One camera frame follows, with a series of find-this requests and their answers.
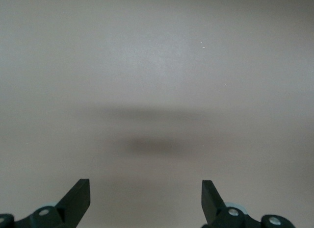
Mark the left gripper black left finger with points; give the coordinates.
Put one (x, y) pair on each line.
(73, 206)

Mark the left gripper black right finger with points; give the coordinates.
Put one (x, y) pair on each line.
(210, 206)

